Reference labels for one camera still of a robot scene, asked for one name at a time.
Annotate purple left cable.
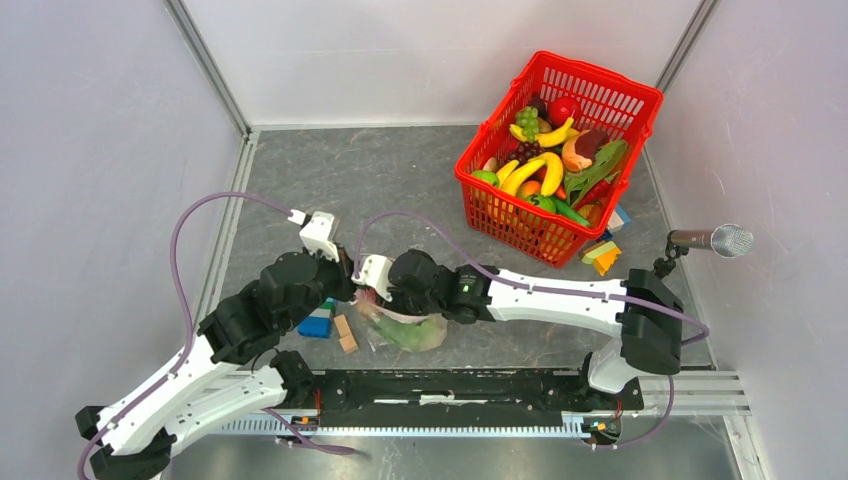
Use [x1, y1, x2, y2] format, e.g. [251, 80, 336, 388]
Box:
[76, 192, 306, 480]

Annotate yellow green block pile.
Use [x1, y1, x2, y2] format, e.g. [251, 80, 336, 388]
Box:
[580, 241, 622, 276]

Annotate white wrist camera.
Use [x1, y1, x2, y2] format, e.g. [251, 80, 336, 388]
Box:
[352, 254, 393, 301]
[287, 210, 340, 262]

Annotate silver microphone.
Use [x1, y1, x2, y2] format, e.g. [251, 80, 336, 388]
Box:
[668, 224, 754, 258]

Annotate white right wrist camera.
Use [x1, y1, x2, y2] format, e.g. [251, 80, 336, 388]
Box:
[352, 254, 393, 301]

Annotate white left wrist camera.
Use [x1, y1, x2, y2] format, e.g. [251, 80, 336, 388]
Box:
[287, 210, 340, 262]

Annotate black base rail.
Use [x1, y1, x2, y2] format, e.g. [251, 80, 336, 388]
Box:
[283, 368, 644, 428]

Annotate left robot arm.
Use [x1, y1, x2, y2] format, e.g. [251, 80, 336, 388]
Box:
[75, 246, 356, 479]

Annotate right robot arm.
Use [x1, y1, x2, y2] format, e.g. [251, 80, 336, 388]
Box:
[377, 249, 683, 408]

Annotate dark green leafy vegetable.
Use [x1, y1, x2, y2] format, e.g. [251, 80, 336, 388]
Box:
[563, 139, 629, 206]

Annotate green toy grapes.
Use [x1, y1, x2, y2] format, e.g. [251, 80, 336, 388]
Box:
[514, 106, 540, 142]

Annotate wooden cube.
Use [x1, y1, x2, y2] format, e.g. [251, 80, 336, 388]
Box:
[333, 315, 352, 338]
[339, 335, 359, 354]

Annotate green toy lime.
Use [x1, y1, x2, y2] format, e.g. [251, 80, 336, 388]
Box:
[471, 170, 500, 188]

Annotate blue green block stack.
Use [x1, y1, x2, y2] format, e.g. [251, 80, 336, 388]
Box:
[296, 298, 336, 339]

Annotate red plastic basket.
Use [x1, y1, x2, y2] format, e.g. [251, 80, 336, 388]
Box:
[454, 51, 664, 268]

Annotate single yellow toy banana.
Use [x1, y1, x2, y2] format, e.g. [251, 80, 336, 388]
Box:
[509, 117, 579, 148]

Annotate green toy lettuce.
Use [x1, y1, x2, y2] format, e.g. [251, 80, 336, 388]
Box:
[372, 315, 448, 353]

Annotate clear zip top bag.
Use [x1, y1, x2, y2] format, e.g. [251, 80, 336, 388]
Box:
[353, 289, 448, 353]

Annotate yellow toy bananas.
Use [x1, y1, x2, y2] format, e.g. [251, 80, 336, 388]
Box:
[495, 152, 566, 197]

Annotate red toy tomato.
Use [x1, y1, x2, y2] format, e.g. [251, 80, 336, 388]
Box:
[547, 95, 582, 127]

